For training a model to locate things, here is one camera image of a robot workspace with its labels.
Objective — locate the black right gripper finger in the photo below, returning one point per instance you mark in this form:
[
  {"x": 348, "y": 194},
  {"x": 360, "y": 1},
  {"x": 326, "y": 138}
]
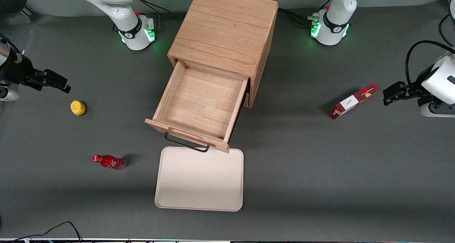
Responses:
[
  {"x": 53, "y": 87},
  {"x": 56, "y": 78}
]

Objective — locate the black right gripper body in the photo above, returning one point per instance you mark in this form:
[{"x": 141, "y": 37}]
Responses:
[{"x": 17, "y": 71}]

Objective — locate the beige rectangular tray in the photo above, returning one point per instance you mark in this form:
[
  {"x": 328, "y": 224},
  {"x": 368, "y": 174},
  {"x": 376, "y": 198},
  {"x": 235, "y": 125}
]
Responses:
[{"x": 199, "y": 181}]

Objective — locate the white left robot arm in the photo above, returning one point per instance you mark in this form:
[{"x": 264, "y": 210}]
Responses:
[{"x": 336, "y": 8}]

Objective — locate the red drink bottle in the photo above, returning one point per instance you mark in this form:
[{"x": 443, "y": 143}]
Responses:
[{"x": 110, "y": 162}]

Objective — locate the wooden drawer with pull ridge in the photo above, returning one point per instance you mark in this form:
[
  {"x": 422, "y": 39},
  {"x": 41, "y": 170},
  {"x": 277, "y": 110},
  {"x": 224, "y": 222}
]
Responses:
[{"x": 202, "y": 101}]

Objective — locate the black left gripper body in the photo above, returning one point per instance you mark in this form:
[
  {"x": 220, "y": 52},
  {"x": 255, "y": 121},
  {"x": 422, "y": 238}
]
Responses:
[{"x": 413, "y": 91}]

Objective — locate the oak wooden drawer cabinet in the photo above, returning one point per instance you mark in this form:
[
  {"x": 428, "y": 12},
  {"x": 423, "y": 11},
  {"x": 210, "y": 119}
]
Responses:
[{"x": 224, "y": 26}]

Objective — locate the red and white carton box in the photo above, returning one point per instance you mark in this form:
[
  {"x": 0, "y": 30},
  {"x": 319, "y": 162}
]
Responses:
[{"x": 352, "y": 101}]

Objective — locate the aluminium frame rail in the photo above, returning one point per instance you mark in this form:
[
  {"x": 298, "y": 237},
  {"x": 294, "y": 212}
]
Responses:
[{"x": 29, "y": 11}]

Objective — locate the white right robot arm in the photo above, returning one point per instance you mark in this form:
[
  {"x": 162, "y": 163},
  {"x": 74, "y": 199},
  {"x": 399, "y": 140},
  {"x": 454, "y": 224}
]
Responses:
[{"x": 117, "y": 8}]

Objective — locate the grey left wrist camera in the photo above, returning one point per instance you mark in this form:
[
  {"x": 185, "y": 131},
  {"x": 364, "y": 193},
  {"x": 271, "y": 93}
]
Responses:
[{"x": 439, "y": 110}]

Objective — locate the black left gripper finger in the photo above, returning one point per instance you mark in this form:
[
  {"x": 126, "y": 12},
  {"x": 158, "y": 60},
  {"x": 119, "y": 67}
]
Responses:
[
  {"x": 396, "y": 88},
  {"x": 398, "y": 97}
]

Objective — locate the yellow lemon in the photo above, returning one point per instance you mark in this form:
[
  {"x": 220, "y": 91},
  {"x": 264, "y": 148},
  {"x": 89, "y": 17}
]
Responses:
[{"x": 78, "y": 108}]

